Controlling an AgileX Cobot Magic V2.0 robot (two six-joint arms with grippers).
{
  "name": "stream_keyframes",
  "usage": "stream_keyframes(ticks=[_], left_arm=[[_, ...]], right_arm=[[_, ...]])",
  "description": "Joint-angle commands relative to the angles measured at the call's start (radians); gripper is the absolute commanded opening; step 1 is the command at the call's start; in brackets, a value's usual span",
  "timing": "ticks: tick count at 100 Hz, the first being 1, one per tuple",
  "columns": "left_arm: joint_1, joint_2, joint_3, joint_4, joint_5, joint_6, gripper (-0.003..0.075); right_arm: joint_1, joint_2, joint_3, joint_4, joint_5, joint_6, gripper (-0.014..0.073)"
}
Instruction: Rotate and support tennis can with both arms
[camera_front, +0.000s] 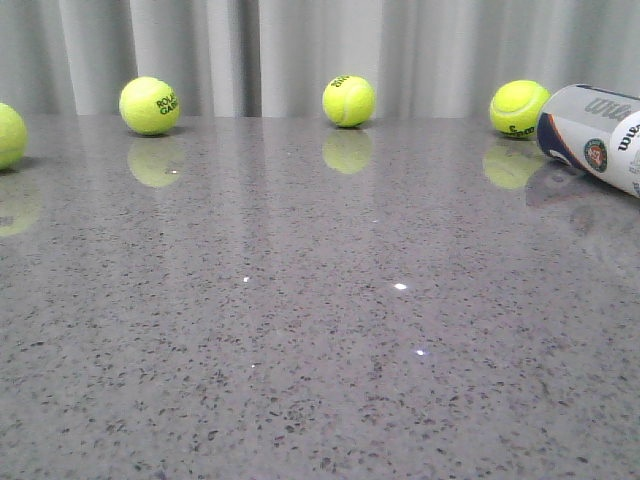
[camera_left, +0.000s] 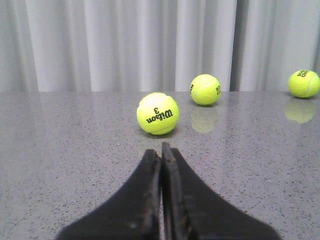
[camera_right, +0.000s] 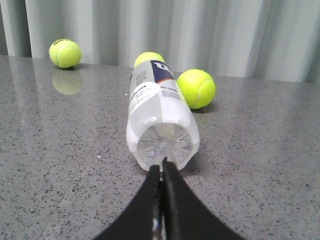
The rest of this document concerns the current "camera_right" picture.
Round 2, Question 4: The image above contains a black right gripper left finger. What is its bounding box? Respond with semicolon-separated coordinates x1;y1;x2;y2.
95;165;160;240

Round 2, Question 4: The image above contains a yellow tennis ball middle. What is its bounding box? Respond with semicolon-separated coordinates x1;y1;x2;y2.
134;51;165;68

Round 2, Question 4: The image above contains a yellow tennis ball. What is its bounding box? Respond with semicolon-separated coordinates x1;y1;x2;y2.
177;69;216;109
134;51;165;68
48;38;82;69

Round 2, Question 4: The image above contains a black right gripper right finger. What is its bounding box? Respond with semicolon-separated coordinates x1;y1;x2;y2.
162;159;243;240

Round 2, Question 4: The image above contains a clear plastic tennis ball can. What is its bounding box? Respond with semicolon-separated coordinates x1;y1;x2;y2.
126;59;200;171

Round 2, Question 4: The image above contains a white pleated curtain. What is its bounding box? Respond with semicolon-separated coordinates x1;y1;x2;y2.
0;0;320;84

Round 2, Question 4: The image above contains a yellow tennis ball far left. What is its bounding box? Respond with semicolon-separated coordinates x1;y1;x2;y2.
48;38;82;69

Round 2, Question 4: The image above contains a yellow tennis ball near right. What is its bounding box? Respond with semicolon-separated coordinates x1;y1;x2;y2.
177;69;216;109

